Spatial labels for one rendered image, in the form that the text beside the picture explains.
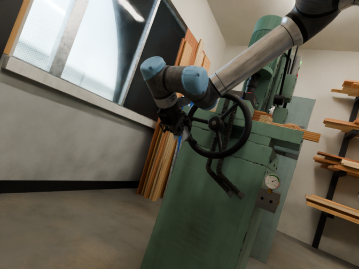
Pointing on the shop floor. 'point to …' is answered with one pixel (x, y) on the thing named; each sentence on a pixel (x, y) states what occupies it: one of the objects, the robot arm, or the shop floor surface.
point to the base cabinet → (206, 215)
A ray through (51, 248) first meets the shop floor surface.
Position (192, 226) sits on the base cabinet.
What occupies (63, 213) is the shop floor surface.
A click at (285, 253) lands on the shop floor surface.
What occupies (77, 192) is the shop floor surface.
